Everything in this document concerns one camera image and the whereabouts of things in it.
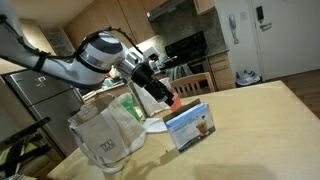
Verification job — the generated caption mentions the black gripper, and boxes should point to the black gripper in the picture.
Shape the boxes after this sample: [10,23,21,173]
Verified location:
[131,61,176,108]

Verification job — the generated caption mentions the blue drink mix box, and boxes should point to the blue drink mix box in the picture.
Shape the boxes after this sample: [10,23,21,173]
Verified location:
[162,98,217,154]

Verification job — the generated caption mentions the green clear plastic packet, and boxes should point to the green clear plastic packet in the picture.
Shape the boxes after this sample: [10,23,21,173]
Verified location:
[118,92,143,124]

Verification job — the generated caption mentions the beige canvas tote bag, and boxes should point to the beige canvas tote bag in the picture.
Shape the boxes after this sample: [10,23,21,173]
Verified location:
[68,94,148,174]

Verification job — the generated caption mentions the spray bottle with pink liquid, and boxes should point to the spray bottle with pink liquid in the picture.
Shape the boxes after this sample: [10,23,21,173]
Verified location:
[159,77,184,113]

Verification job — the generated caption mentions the striped dish towel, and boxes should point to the striped dish towel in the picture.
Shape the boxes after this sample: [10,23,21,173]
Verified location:
[168,63,194,83]

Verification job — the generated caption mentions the silver metal pole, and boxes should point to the silver metal pole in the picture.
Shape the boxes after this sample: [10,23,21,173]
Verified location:
[127,81,149,119]

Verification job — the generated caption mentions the white paper sheet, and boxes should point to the white paper sheet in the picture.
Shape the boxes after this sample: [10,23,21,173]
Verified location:
[143,117,169,134]

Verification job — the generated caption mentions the wooden chair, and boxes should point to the wooden chair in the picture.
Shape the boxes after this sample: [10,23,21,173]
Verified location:
[169,71,216,98]

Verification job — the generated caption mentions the black kitchen stove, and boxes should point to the black kitchen stove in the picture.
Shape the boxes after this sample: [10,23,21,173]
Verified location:
[164,30,212,84]

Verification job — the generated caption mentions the wooden base cabinet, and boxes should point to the wooden base cabinet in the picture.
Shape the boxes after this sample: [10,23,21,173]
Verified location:
[208,49,236,92]

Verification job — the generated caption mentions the white blue sneaker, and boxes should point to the white blue sneaker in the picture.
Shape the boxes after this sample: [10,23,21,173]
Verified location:
[235,71,254,87]
[248,69,262,83]

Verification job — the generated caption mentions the steel range hood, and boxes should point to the steel range hood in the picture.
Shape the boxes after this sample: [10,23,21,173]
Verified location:
[146,0,194,23]

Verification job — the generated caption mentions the open kitchen shelf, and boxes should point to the open kitchen shelf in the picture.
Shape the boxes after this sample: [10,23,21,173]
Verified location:
[43,28,79,58]

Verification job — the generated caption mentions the black door lock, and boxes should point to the black door lock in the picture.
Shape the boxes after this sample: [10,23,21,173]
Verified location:
[255,5,265,22]

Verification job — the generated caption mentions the stainless steel refrigerator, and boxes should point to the stainless steel refrigerator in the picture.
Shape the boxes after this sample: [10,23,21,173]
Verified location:
[1,68,86,158]

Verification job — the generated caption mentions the white door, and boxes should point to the white door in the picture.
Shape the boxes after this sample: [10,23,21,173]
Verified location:
[248,0,320,81]

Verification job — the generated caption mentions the black tripod stand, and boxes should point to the black tripod stand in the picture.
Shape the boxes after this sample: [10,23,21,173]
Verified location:
[0,116,53,178]

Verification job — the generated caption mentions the yellow green cloth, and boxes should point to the yellow green cloth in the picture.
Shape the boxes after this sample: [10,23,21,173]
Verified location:
[0,141,38,168]

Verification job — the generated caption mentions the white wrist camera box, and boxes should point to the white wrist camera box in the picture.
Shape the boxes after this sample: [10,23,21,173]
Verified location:
[141,46,161,63]

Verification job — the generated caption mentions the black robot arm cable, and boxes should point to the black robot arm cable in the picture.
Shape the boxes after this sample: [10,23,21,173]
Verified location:
[0,14,144,73]

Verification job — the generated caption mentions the grey wall phone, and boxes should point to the grey wall phone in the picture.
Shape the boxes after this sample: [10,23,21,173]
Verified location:
[228,13,240,45]

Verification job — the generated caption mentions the light wooden wall cabinets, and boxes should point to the light wooden wall cabinets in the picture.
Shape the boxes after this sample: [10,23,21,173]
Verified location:
[63,0,158,69]

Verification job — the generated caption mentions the light wooden wall cabinet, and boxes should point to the light wooden wall cabinet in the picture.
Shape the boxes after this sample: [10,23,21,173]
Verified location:
[193,0,216,15]

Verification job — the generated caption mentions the silver door handle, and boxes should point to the silver door handle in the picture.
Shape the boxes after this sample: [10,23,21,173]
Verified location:
[259,22,273,33]

